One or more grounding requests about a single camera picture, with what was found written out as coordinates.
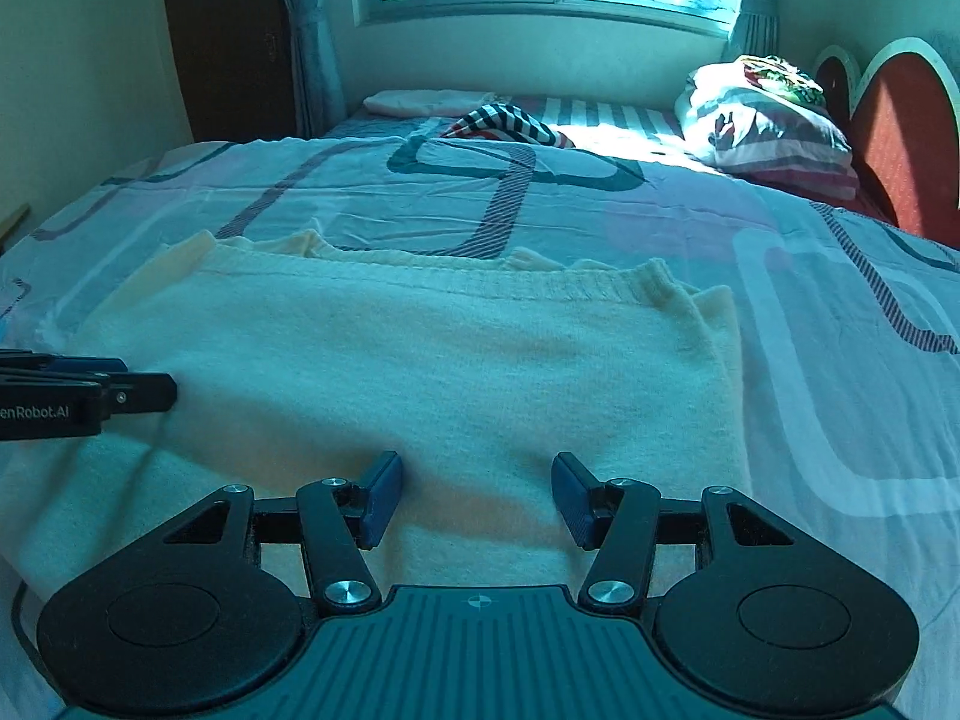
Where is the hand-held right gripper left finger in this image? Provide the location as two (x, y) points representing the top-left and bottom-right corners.
(161, 451), (404, 614)

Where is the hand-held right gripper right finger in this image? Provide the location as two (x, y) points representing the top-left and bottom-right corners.
(551, 452), (796, 614)

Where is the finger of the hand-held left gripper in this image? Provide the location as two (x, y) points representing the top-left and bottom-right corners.
(100, 373), (179, 415)
(0, 350), (130, 383)

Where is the cream knitted sweater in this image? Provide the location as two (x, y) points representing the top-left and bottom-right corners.
(0, 229), (755, 601)

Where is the bed with patterned sheet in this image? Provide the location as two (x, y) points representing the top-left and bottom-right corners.
(0, 94), (960, 720)

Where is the dark wooden wardrobe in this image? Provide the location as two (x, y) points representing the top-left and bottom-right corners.
(160, 0), (302, 145)

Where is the black white striped cloth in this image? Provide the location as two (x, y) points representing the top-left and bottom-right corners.
(441, 100), (576, 150)

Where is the blue curtain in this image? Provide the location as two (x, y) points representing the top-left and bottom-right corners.
(268, 0), (347, 139)
(730, 0), (786, 65)

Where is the white flat pillow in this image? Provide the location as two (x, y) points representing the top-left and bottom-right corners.
(363, 88), (500, 118)

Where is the striped pillow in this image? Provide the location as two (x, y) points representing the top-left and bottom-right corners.
(673, 58), (860, 203)

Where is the colourful cloth bundle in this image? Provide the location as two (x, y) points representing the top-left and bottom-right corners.
(738, 54), (827, 110)

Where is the red white petal headboard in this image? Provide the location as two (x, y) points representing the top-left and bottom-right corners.
(813, 37), (960, 257)

